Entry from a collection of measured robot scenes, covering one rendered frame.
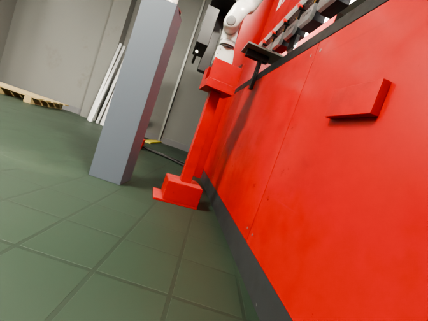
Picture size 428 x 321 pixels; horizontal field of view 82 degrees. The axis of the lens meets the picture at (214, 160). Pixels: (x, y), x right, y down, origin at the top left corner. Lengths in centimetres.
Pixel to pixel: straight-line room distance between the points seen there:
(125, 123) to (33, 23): 509
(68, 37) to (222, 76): 483
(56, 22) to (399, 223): 606
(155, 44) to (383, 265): 132
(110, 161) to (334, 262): 119
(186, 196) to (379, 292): 107
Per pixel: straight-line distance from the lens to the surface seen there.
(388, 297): 47
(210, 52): 306
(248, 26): 264
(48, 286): 68
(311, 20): 158
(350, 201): 54
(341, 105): 64
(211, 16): 274
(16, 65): 636
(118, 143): 143
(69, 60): 583
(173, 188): 136
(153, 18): 150
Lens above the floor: 41
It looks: 5 degrees down
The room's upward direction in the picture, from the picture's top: 19 degrees clockwise
